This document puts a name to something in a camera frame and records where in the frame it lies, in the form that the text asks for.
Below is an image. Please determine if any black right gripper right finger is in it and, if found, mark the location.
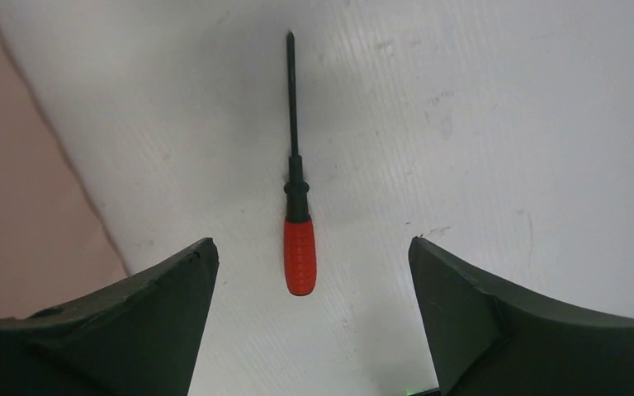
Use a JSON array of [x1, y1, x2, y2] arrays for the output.
[[409, 237, 634, 395]]

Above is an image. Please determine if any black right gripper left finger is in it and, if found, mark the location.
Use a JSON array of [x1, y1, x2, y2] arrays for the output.
[[0, 238, 219, 395]]

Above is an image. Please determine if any red handled screwdriver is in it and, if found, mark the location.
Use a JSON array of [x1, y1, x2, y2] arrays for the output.
[[283, 32, 317, 296]]

